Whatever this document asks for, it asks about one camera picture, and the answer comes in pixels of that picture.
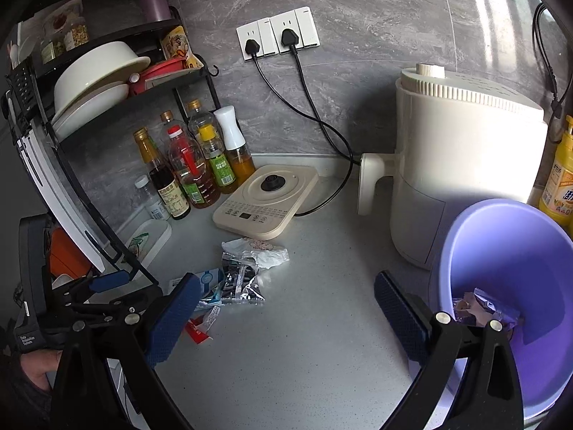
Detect white-topped oil spray bottle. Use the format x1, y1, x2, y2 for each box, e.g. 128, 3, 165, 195
214, 105, 257, 183

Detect green packet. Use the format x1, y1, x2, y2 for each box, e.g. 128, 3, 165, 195
127, 232, 150, 256

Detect large white bowl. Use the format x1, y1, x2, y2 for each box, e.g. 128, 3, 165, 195
54, 41, 151, 113

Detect clear container with red label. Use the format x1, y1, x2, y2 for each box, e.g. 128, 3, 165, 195
42, 0, 86, 32

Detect white plastic tray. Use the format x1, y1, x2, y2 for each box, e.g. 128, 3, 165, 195
119, 217, 173, 269

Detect person's left hand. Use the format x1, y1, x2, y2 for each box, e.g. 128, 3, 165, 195
18, 349, 63, 382

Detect blue and white carton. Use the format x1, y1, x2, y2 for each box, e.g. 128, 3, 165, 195
170, 268, 227, 310

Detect gold-capped clear bottle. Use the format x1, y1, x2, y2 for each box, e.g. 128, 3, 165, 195
187, 99, 216, 137
159, 110, 186, 137

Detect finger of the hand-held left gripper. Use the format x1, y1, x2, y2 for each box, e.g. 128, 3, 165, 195
53, 270, 132, 306
71, 290, 164, 329

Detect red and white wrapper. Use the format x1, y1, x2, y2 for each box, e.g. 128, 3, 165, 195
184, 305, 222, 345

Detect dark soy sauce bottle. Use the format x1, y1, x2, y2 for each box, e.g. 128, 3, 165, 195
133, 128, 192, 221

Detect black kitchen rack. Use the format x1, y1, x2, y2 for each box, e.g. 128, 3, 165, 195
4, 6, 220, 287

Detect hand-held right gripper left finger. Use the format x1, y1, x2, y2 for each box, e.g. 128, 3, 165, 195
49, 272, 203, 430

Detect white plate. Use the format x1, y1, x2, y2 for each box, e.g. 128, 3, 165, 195
50, 92, 128, 142
67, 81, 131, 108

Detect yellow snack packet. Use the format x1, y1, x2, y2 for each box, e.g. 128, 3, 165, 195
160, 25, 191, 60

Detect glass jar of grains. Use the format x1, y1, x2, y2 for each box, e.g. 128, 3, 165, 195
65, 18, 89, 52
40, 36, 66, 64

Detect orange plastic object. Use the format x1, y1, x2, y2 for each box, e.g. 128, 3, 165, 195
49, 228, 92, 278

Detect small clear white-capped bottle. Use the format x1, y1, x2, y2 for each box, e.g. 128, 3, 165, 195
134, 175, 170, 221

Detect purple plastic bucket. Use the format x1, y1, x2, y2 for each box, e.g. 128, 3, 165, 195
427, 198, 573, 426

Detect black slotted holder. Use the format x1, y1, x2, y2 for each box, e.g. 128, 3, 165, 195
4, 60, 41, 117

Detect red-capped oil bottle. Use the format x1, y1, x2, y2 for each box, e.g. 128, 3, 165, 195
168, 125, 221, 210

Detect black hanging cable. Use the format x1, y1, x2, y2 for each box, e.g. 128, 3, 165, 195
532, 2, 565, 119

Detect cream air fryer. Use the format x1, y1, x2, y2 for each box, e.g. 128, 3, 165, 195
357, 63, 548, 270

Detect white wall socket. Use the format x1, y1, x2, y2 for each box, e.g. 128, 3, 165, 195
269, 6, 321, 54
236, 19, 275, 61

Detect white ribbed board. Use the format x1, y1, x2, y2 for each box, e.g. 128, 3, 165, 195
15, 125, 106, 274

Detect yellow-capped green label bottle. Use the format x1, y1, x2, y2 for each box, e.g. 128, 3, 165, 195
198, 124, 236, 188

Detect white wrapper with red print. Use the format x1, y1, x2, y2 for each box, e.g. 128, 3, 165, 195
221, 237, 289, 270

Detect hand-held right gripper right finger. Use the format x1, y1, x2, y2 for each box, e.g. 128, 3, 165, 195
374, 270, 524, 430

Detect yellow dish soap bottle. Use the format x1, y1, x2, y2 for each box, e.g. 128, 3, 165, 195
537, 114, 573, 227

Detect pink plastic bottle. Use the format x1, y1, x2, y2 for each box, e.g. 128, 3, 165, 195
141, 0, 173, 22

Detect cream induction cooker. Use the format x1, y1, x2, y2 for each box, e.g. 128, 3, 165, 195
212, 164, 319, 241

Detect white spoons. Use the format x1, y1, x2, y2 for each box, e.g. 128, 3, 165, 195
9, 40, 28, 68

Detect black plug with cable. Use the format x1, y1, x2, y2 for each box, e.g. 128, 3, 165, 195
244, 38, 354, 216
280, 28, 362, 165

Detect red plastic container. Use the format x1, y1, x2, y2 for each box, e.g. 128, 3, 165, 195
129, 58, 189, 96

